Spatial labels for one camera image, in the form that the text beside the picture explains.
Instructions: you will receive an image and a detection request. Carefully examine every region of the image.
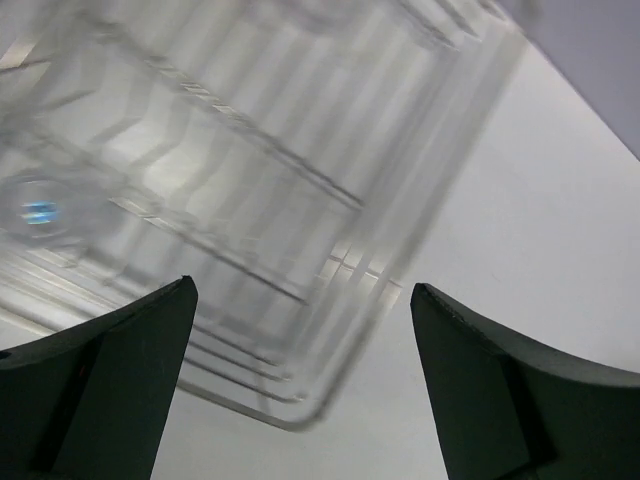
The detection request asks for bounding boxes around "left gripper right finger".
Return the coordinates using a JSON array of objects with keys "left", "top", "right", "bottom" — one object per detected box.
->
[{"left": 410, "top": 284, "right": 639, "bottom": 479}]

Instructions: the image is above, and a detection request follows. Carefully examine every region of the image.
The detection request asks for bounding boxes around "clear plastic cup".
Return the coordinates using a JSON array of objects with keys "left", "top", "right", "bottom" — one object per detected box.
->
[{"left": 1, "top": 169, "right": 117, "bottom": 248}]

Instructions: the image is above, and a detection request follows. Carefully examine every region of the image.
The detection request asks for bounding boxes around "wire dish rack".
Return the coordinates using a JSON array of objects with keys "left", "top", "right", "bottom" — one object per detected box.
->
[{"left": 1, "top": 1, "right": 525, "bottom": 432}]

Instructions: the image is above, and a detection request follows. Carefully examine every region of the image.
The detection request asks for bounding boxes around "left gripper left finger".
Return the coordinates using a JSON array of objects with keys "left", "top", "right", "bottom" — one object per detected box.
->
[{"left": 1, "top": 276, "right": 198, "bottom": 479}]

